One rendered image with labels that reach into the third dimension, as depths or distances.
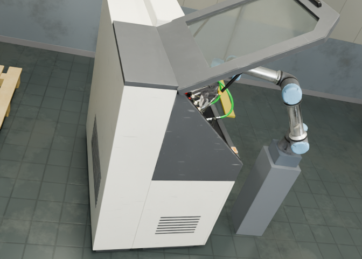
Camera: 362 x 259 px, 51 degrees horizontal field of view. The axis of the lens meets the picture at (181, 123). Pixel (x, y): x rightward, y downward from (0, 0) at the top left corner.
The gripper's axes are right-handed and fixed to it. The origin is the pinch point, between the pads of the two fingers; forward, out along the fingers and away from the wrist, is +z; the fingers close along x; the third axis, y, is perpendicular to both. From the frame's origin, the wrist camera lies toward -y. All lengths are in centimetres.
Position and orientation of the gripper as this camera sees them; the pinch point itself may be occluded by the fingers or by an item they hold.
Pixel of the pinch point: (200, 106)
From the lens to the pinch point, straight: 254.6
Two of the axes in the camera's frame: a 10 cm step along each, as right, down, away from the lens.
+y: 9.4, 0.6, 3.2
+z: -2.5, 7.8, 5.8
